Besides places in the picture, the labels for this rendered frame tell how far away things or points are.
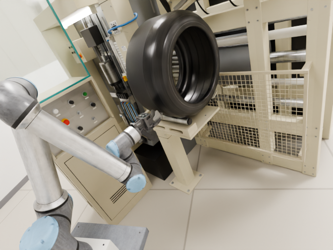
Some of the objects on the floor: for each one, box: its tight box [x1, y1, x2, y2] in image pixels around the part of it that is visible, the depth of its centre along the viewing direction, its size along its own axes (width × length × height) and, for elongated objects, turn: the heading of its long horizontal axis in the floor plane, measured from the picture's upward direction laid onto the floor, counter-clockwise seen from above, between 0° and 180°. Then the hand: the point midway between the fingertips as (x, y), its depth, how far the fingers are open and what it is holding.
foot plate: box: [169, 170, 204, 195], centre depth 203 cm, size 27×27×2 cm
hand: (161, 114), depth 115 cm, fingers closed
